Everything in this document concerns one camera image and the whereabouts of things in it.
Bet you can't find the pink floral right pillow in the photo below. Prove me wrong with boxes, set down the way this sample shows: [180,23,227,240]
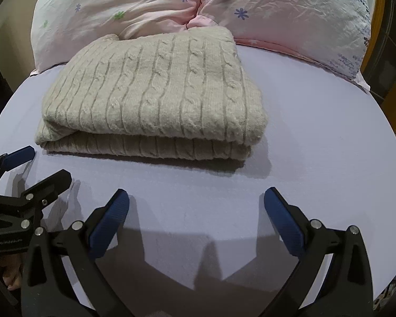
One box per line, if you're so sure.
[188,0,371,89]

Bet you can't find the pink floral pillow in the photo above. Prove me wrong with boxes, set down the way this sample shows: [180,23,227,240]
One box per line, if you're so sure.
[30,0,200,73]
[188,0,371,89]

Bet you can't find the lavender bed sheet mattress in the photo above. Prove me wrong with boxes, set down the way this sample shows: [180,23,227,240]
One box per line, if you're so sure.
[0,46,396,316]

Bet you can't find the wooden bed frame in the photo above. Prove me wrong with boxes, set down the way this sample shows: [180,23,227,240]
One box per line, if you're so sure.
[361,0,396,133]

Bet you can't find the pink floral left pillow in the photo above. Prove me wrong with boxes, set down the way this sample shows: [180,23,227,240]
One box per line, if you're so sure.
[30,0,200,73]

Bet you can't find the beige cable knit sweater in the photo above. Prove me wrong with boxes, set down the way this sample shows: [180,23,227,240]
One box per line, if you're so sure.
[35,26,267,161]

